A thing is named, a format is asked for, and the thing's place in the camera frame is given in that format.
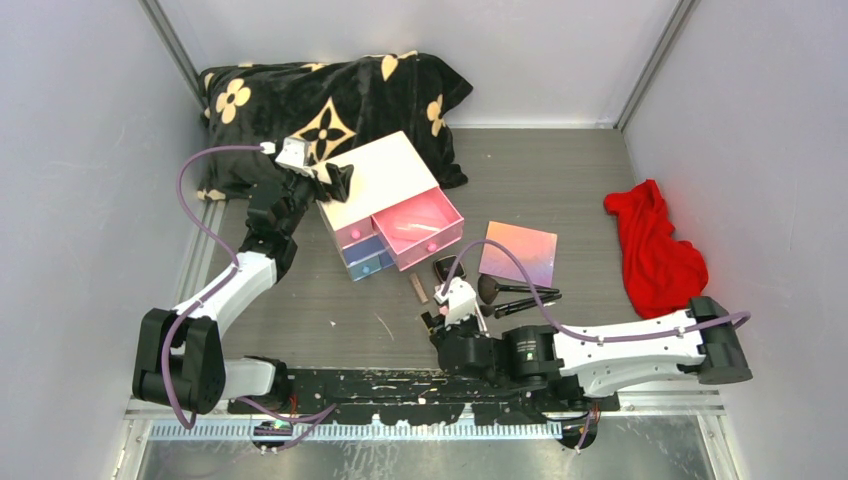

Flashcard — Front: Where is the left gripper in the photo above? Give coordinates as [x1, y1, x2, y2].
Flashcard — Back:
[274, 157, 354, 238]

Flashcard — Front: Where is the white drawer organizer box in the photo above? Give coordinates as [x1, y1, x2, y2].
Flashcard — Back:
[314, 132, 438, 270]

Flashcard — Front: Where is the black square compact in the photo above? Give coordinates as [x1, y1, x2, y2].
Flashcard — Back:
[433, 255, 466, 283]

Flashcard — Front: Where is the pink drawer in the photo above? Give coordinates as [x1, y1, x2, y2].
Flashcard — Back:
[335, 216, 375, 249]
[372, 187, 465, 271]

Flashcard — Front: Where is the holographic pink palette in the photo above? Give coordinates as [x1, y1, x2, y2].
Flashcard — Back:
[479, 221, 558, 287]

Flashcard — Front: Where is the black gold lipstick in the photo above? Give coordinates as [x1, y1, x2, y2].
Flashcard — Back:
[420, 311, 439, 334]

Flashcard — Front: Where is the translucent plastic jar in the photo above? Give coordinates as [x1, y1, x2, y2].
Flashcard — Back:
[387, 214, 444, 242]

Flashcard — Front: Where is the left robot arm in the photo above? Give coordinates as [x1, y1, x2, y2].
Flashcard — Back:
[132, 163, 355, 414]

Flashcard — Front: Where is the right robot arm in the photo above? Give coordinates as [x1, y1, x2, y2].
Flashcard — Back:
[422, 296, 753, 411]

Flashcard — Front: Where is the white makeup pencil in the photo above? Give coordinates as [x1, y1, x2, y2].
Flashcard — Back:
[476, 312, 490, 336]

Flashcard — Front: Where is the black makeup brush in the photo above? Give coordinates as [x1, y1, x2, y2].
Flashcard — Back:
[491, 293, 562, 318]

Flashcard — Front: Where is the large powder brush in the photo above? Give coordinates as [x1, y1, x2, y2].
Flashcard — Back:
[476, 274, 560, 305]

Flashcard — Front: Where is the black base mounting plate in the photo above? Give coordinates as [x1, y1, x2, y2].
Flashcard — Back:
[254, 368, 621, 426]

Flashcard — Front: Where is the blue bottom left drawer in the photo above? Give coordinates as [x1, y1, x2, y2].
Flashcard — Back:
[347, 254, 382, 282]

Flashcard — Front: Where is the black floral plush blanket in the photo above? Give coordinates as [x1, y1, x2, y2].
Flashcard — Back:
[197, 51, 473, 200]

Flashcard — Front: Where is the red cloth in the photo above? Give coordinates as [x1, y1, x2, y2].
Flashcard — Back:
[603, 179, 709, 319]

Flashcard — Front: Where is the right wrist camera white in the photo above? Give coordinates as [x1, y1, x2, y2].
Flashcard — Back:
[433, 277, 478, 325]

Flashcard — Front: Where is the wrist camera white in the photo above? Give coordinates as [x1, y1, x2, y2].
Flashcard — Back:
[259, 137, 315, 178]
[433, 277, 478, 325]

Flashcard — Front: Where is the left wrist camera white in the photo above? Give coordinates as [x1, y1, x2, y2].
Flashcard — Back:
[259, 137, 315, 178]

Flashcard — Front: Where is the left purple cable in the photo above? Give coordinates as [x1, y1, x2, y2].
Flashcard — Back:
[160, 144, 339, 454]

